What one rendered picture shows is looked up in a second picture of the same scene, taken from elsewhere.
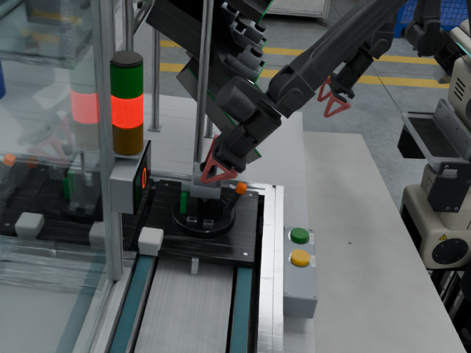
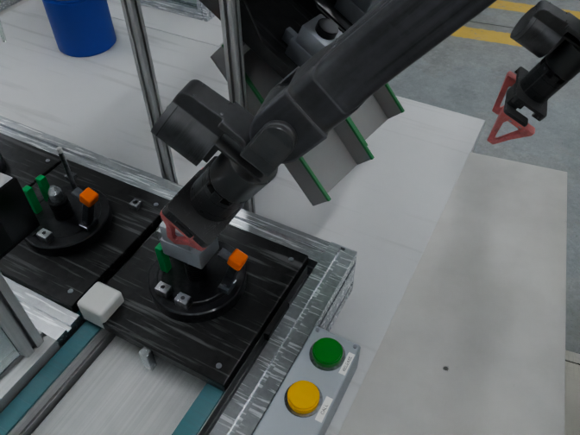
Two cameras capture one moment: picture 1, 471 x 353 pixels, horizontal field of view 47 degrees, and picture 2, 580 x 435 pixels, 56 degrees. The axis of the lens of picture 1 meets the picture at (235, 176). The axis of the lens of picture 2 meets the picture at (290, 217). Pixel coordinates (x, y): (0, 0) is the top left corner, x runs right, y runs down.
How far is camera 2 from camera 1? 0.63 m
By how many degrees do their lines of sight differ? 24
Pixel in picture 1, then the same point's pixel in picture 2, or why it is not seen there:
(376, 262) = (475, 419)
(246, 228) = (249, 318)
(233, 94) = (167, 117)
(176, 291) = (113, 390)
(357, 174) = (524, 244)
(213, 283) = (170, 391)
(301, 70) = (295, 87)
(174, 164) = not seen: hidden behind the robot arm
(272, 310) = not seen: outside the picture
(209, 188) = (185, 251)
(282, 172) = (399, 216)
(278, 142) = (420, 165)
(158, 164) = not seen: hidden behind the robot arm
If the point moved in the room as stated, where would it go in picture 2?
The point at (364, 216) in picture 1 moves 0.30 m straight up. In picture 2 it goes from (498, 324) to (565, 186)
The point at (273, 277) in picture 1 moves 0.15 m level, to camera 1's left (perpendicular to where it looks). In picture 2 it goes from (243, 419) to (146, 368)
